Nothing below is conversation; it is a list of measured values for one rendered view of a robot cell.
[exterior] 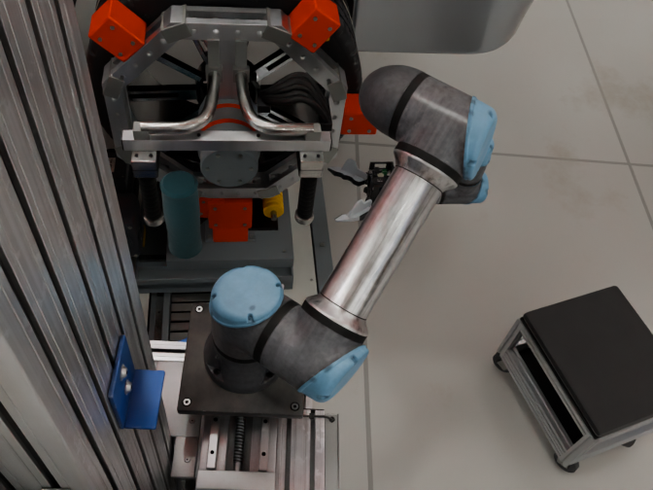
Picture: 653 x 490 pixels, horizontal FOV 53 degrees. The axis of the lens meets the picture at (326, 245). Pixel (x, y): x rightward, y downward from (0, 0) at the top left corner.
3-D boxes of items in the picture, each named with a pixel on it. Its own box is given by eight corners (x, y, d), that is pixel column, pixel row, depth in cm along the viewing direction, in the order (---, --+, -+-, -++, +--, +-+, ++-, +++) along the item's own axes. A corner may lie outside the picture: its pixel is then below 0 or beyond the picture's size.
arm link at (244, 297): (240, 289, 120) (240, 244, 109) (299, 329, 116) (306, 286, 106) (195, 334, 113) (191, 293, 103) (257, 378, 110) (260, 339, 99)
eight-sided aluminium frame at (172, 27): (327, 181, 184) (355, 9, 141) (329, 198, 180) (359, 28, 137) (126, 182, 176) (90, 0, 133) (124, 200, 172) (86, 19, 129)
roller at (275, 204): (278, 150, 203) (279, 136, 198) (284, 226, 185) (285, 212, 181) (258, 150, 202) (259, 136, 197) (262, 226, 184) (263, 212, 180)
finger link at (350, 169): (336, 146, 149) (371, 163, 147) (333, 164, 154) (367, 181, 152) (329, 155, 148) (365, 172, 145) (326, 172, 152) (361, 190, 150)
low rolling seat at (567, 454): (485, 360, 221) (520, 307, 194) (573, 332, 232) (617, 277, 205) (554, 482, 199) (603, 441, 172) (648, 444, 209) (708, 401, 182)
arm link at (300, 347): (268, 359, 114) (429, 86, 112) (339, 407, 110) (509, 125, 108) (242, 364, 103) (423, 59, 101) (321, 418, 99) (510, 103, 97)
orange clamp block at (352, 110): (336, 114, 166) (371, 114, 167) (340, 136, 161) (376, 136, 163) (340, 92, 160) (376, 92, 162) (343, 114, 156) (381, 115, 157)
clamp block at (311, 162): (318, 148, 146) (320, 130, 142) (322, 178, 141) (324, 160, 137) (294, 148, 145) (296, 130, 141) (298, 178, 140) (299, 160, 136)
